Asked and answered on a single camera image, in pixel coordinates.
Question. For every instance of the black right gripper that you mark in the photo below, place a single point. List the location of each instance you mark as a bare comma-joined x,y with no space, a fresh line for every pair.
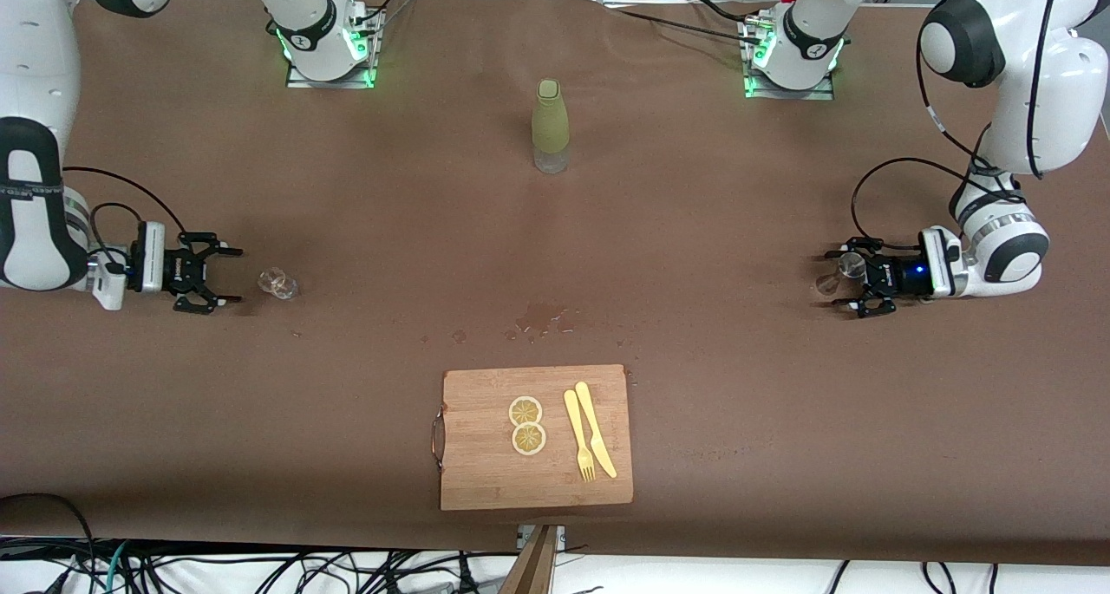
179,270

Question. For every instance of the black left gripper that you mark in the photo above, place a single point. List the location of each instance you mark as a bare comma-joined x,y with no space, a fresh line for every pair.
891,275

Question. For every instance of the shiny steel jigger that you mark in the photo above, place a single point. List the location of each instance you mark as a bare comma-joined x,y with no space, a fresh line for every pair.
852,267

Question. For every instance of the clear glass measuring cup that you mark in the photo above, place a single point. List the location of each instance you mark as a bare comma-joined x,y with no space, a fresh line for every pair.
279,283

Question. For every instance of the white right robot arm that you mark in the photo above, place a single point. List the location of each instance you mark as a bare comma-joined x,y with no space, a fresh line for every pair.
35,74

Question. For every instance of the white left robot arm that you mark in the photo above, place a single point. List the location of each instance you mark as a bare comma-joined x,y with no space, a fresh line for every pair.
1049,82

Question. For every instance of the brown table cover sheet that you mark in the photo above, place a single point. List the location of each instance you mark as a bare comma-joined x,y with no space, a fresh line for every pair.
260,447

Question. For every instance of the yellow plastic knife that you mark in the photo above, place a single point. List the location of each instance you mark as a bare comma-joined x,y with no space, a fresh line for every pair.
593,425

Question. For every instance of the yellow plastic fork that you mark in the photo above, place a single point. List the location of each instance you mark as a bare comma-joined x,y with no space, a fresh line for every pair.
575,425

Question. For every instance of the liquid spill puddle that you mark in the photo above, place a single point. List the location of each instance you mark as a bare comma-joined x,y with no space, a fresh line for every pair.
542,318

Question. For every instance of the yellow lemon slice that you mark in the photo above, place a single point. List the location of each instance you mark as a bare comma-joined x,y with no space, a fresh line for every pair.
529,440
525,408

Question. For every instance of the wooden cutting board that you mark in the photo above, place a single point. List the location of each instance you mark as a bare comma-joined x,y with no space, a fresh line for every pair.
486,481

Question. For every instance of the green sleeved glass bottle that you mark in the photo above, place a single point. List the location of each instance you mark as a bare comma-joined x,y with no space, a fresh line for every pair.
551,121

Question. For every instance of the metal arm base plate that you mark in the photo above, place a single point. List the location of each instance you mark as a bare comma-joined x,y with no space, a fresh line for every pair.
368,61
753,87

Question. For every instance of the small metal bracket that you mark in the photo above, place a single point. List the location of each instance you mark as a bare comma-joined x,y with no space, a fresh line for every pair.
561,535

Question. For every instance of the brown wooden post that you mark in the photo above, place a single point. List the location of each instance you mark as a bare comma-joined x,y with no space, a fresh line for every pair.
531,568

